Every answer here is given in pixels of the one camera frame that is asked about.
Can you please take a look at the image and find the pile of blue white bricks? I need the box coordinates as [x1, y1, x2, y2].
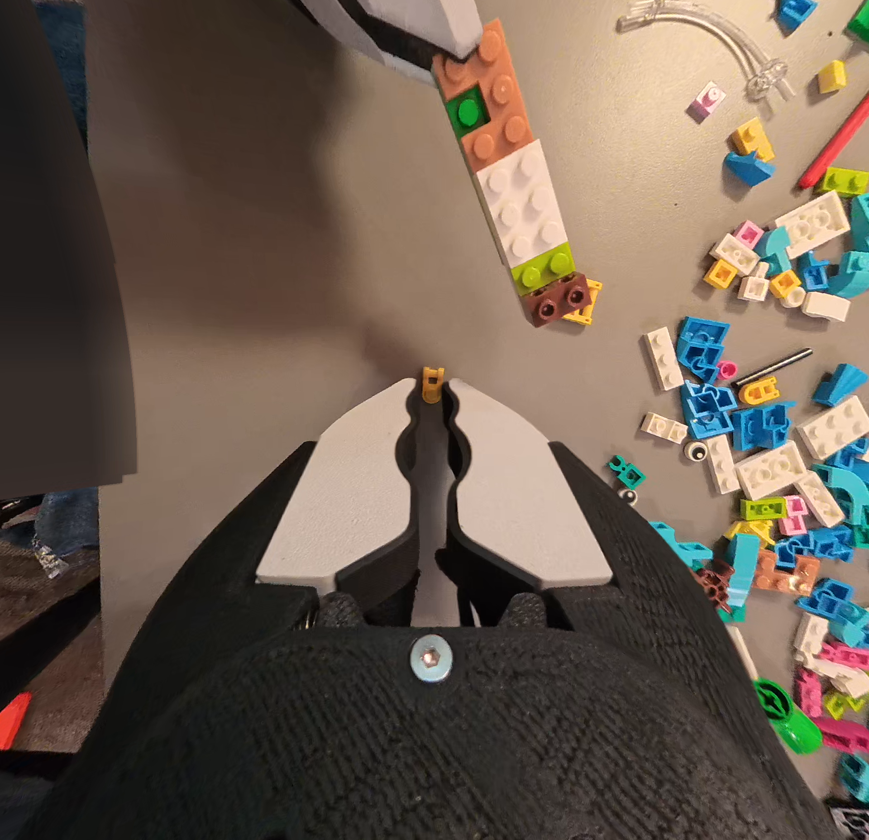
[607, 0, 869, 807]

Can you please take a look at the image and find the green round brick piece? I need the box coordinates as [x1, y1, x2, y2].
[754, 678, 824, 756]

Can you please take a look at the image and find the red toy bar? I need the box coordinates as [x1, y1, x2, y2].
[797, 93, 869, 189]

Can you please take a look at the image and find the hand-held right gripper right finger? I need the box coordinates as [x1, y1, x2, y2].
[434, 377, 614, 627]

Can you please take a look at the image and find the transparent curved plastic piece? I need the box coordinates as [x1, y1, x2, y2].
[616, 0, 795, 101]

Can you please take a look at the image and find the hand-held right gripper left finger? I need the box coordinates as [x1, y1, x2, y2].
[256, 377, 422, 617]

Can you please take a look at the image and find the red plastic piece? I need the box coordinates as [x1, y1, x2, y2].
[0, 692, 32, 750]

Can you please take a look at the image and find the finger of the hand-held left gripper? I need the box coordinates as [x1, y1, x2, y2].
[319, 0, 485, 60]
[261, 0, 444, 85]

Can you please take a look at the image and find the multicolour toy brick strip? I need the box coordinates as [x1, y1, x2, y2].
[432, 17, 604, 329]

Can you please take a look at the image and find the thin black rod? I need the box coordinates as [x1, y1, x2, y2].
[732, 348, 813, 387]

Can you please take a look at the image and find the grey desk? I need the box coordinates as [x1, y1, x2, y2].
[85, 0, 869, 814]

